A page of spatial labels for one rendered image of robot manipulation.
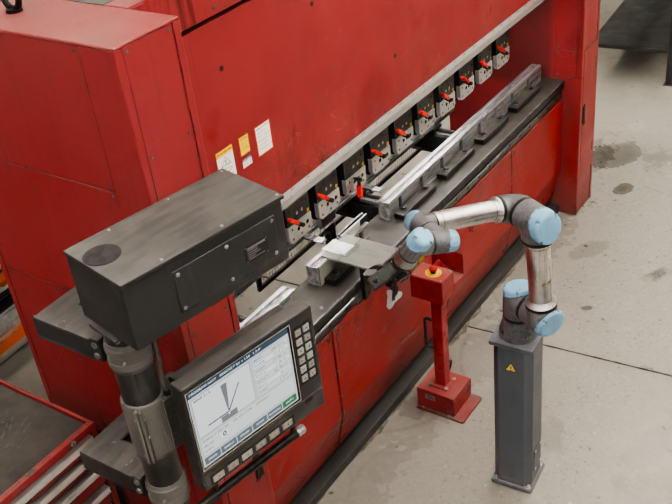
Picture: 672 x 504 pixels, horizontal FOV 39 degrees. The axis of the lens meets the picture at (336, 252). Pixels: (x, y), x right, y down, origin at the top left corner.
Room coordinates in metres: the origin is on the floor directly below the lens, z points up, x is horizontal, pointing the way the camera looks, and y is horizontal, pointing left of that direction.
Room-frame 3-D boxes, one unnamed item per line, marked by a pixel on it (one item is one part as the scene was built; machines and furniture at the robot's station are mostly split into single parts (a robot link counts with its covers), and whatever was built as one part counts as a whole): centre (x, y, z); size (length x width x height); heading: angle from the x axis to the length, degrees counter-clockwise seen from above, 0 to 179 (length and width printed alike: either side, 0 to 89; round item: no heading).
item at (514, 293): (2.86, -0.67, 0.94); 0.13 x 0.12 x 0.14; 25
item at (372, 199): (4.03, -0.04, 0.81); 0.64 x 0.08 x 0.14; 53
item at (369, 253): (3.23, -0.10, 1.00); 0.26 x 0.18 x 0.01; 53
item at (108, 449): (2.12, 0.60, 1.18); 0.40 x 0.24 x 0.07; 143
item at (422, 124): (3.93, -0.45, 1.26); 0.15 x 0.09 x 0.17; 143
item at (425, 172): (4.32, -0.75, 0.92); 1.67 x 0.06 x 0.10; 143
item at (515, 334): (2.86, -0.66, 0.82); 0.15 x 0.15 x 0.10
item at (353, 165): (3.46, -0.09, 1.26); 0.15 x 0.09 x 0.17; 143
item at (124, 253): (2.00, 0.38, 1.53); 0.51 x 0.25 x 0.85; 131
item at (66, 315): (2.12, 0.60, 1.67); 0.40 x 0.24 x 0.07; 143
